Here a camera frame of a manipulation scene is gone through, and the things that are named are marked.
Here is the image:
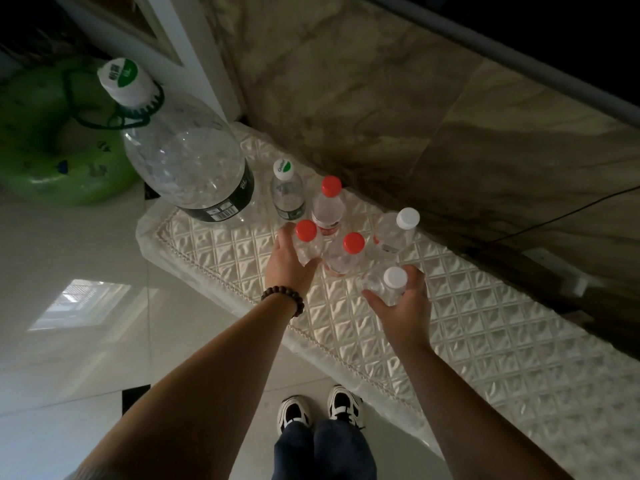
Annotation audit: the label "blue jeans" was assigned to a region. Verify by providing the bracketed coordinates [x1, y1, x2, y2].
[272, 419, 379, 480]

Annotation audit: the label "black cable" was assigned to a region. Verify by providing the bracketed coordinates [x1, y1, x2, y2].
[466, 185, 640, 253]

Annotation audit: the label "brown beaded bracelet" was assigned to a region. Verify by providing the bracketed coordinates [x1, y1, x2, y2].
[260, 286, 306, 318]

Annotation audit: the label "person's black-white sneaker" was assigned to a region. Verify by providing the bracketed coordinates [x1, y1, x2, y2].
[327, 385, 365, 429]
[276, 395, 314, 436]

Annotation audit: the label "white door frame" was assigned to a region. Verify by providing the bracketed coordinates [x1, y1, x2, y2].
[52, 0, 244, 124]

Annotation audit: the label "cream quilted table cover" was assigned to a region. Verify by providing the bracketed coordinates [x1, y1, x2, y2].
[135, 122, 640, 480]

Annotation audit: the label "person's right forearm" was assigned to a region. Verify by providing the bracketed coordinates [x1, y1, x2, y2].
[397, 344, 574, 480]

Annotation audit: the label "person's left forearm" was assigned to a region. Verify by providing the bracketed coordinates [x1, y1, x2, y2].
[65, 290, 304, 480]

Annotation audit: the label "green-label white-capped bottle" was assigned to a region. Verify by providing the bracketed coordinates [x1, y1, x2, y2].
[270, 158, 306, 221]

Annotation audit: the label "green inflatable swim ring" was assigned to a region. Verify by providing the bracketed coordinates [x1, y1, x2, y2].
[0, 57, 144, 207]

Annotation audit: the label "large clear water jug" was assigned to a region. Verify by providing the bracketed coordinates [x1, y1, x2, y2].
[65, 57, 256, 226]

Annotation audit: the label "person's right black-white sneaker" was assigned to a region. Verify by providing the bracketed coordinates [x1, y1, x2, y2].
[327, 385, 365, 429]

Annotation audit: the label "person's right hand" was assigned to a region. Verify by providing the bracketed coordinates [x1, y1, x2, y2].
[361, 264, 433, 353]

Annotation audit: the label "person's left hand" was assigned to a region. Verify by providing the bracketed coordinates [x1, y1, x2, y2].
[264, 222, 321, 297]

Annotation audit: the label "small white-capped clear bottle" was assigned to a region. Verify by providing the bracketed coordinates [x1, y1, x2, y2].
[373, 207, 421, 255]
[361, 265, 409, 306]

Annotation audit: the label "person's left black-white sneaker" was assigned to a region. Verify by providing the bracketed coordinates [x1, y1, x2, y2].
[276, 395, 314, 436]

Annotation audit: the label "small red-capped clear bottle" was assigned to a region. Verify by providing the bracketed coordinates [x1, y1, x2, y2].
[293, 219, 325, 268]
[323, 232, 366, 278]
[311, 175, 347, 236]

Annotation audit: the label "grey metal rail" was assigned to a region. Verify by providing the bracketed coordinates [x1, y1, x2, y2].
[359, 0, 640, 129]

